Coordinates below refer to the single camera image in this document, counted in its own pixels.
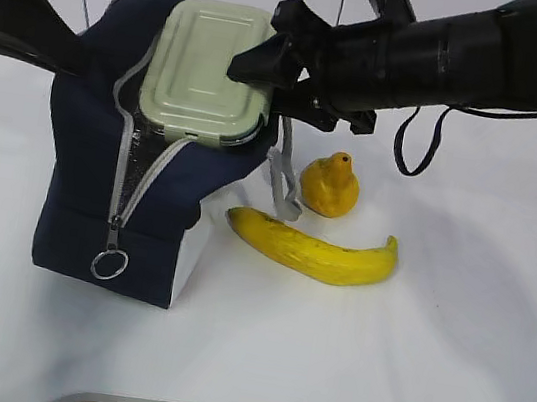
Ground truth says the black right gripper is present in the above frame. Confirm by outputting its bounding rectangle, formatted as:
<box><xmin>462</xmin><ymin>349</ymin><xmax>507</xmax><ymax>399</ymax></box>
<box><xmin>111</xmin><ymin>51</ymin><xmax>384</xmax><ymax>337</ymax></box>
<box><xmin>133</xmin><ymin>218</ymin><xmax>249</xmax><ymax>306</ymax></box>
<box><xmin>227</xmin><ymin>0</ymin><xmax>393</xmax><ymax>135</ymax></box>

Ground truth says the green lid lunch box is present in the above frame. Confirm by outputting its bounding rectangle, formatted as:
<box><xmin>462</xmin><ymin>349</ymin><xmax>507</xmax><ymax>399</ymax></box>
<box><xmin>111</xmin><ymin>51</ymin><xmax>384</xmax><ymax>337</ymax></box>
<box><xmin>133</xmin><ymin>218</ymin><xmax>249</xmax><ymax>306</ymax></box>
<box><xmin>138</xmin><ymin>0</ymin><xmax>275</xmax><ymax>148</ymax></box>

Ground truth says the navy blue lunch bag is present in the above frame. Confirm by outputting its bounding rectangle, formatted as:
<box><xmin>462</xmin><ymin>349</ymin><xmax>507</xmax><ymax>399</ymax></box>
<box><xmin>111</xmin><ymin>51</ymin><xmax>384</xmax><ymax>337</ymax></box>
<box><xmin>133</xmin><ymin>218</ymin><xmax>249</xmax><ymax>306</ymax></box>
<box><xmin>31</xmin><ymin>0</ymin><xmax>293</xmax><ymax>308</ymax></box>

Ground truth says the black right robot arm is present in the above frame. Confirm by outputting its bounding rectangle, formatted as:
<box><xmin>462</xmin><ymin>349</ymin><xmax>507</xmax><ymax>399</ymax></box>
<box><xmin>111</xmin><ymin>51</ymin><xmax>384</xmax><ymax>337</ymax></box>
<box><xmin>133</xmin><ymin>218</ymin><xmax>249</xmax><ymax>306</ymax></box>
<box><xmin>227</xmin><ymin>0</ymin><xmax>537</xmax><ymax>135</ymax></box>

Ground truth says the yellow pear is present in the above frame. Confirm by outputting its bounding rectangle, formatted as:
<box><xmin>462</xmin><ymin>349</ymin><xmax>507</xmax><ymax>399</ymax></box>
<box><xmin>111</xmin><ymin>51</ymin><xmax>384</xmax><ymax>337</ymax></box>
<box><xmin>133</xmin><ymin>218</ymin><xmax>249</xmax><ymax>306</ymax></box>
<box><xmin>300</xmin><ymin>152</ymin><xmax>360</xmax><ymax>219</ymax></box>

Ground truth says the yellow banana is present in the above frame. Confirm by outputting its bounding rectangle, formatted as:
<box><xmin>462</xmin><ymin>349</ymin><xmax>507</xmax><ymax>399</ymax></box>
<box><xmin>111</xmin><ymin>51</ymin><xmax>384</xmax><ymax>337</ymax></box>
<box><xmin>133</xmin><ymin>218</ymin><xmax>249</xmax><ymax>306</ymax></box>
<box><xmin>227</xmin><ymin>206</ymin><xmax>399</xmax><ymax>287</ymax></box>

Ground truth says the black cable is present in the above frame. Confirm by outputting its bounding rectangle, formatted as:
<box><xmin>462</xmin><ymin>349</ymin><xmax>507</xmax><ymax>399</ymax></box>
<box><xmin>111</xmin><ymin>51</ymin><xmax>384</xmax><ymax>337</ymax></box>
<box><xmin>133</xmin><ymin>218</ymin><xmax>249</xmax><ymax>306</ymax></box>
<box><xmin>388</xmin><ymin>77</ymin><xmax>537</xmax><ymax>197</ymax></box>

